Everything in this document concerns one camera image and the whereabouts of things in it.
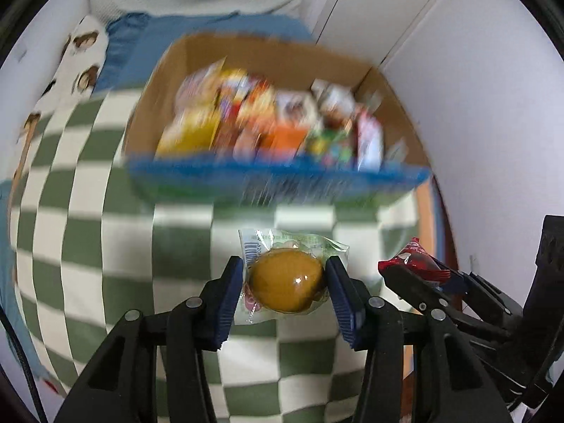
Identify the bear print pillow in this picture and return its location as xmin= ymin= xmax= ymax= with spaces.
xmin=14 ymin=13 xmax=111 ymax=146

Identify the black cable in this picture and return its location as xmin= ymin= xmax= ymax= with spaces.
xmin=0 ymin=302 xmax=50 ymax=423

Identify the red white snack packet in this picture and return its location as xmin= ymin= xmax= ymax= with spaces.
xmin=357 ymin=112 xmax=383 ymax=171

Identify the yellow chips bag in box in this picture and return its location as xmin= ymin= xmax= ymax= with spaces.
xmin=155 ymin=105 xmax=221 ymax=157

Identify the brown egg snack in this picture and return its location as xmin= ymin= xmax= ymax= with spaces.
xmin=234 ymin=228 xmax=350 ymax=326

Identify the brown cardboard box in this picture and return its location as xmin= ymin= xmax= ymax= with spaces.
xmin=124 ymin=33 xmax=431 ymax=205

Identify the silver snack packet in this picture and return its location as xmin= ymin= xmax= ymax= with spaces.
xmin=311 ymin=79 xmax=356 ymax=119

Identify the orange snack packet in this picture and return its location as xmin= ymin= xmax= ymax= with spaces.
xmin=258 ymin=125 xmax=309 ymax=160

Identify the green white checkered blanket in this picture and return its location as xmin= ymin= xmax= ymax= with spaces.
xmin=11 ymin=91 xmax=434 ymax=422

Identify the watermelon gum candy bag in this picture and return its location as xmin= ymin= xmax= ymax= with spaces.
xmin=306 ymin=130 xmax=355 ymax=169

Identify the blue bed sheet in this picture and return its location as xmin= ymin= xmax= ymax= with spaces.
xmin=6 ymin=14 xmax=306 ymax=387

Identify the white door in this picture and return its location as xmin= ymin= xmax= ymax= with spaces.
xmin=313 ymin=0 xmax=434 ymax=65

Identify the small red candy packet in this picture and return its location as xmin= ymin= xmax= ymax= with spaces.
xmin=378 ymin=237 xmax=451 ymax=284

